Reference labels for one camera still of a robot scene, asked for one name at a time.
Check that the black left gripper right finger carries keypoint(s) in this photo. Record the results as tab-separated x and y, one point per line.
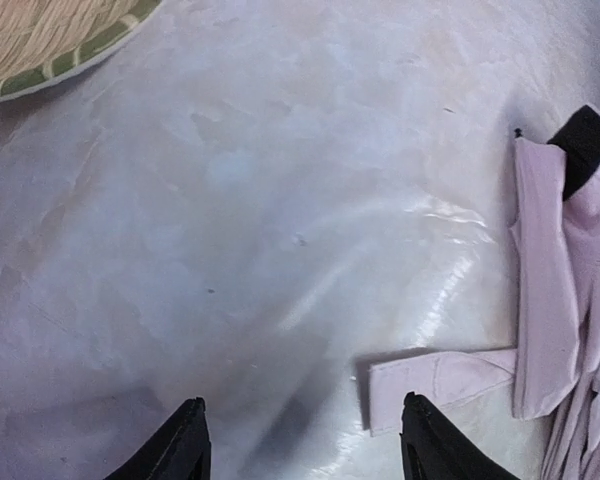
433	448

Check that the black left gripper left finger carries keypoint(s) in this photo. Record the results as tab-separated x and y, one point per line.
179	450

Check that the pink folding umbrella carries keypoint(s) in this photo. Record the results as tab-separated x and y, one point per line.
554	369

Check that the woven bamboo tray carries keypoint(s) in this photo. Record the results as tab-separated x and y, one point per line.
43	43

